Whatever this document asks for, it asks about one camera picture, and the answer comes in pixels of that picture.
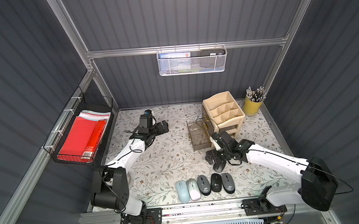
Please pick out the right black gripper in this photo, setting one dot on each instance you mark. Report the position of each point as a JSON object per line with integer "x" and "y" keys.
{"x": 218, "y": 156}

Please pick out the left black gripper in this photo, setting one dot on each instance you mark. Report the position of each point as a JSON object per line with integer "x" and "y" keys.
{"x": 158, "y": 127}

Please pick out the white mesh wall basket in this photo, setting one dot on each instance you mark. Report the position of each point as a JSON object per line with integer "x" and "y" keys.
{"x": 199, "y": 65}

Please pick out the black computer mouse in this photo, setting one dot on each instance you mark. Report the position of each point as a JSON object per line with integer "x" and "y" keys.
{"x": 204, "y": 185}

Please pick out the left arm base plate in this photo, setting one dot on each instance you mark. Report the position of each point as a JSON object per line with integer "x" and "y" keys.
{"x": 149, "y": 216}

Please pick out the yellow pencil cup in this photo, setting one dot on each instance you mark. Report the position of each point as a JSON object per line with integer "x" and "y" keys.
{"x": 251, "y": 108}

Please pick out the red folder stack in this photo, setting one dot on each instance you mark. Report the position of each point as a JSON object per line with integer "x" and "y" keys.
{"x": 84, "y": 138}

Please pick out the black device in basket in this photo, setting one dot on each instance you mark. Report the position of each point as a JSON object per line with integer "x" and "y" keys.
{"x": 211, "y": 52}

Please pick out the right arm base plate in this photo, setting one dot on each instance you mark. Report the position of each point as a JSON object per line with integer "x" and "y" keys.
{"x": 254, "y": 207}

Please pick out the white grey computer mouse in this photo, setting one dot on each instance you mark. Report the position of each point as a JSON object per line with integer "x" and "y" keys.
{"x": 193, "y": 189}

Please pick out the small black mouse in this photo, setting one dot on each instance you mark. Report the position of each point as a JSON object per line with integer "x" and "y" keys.
{"x": 216, "y": 182}
{"x": 219, "y": 166}

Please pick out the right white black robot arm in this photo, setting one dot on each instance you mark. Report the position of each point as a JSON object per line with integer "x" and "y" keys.
{"x": 314, "y": 184}

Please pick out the light blue computer mouse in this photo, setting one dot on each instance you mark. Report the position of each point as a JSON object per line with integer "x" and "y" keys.
{"x": 183, "y": 192}

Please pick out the black wire side basket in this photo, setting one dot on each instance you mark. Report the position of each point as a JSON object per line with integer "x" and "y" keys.
{"x": 84, "y": 102}

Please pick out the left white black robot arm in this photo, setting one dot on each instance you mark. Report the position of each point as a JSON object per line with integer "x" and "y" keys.
{"x": 110, "y": 186}

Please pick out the beige drawer organizer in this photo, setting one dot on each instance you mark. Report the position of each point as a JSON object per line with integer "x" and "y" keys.
{"x": 221, "y": 112}

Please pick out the blue white box in basket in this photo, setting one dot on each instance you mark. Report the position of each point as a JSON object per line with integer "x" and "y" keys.
{"x": 174, "y": 62}

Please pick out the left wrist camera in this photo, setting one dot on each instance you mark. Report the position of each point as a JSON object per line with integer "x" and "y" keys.
{"x": 149, "y": 114}

